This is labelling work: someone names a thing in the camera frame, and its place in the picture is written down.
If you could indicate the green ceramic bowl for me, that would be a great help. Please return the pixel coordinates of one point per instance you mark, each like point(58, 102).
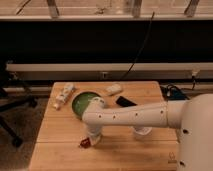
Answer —
point(81, 101)

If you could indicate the white sponge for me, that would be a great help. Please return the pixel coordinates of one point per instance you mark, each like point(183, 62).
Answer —
point(114, 89)

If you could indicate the black smartphone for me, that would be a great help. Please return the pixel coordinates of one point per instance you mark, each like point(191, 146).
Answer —
point(124, 102)

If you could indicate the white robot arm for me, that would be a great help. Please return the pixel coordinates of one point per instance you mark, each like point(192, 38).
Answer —
point(194, 119)

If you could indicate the white baseboard heater rail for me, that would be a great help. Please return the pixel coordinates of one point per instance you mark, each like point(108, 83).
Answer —
point(113, 71)

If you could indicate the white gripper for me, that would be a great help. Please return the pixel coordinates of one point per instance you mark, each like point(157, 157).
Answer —
point(94, 138)

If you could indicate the white paper cup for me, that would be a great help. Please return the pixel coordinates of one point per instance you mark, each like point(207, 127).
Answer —
point(141, 132)

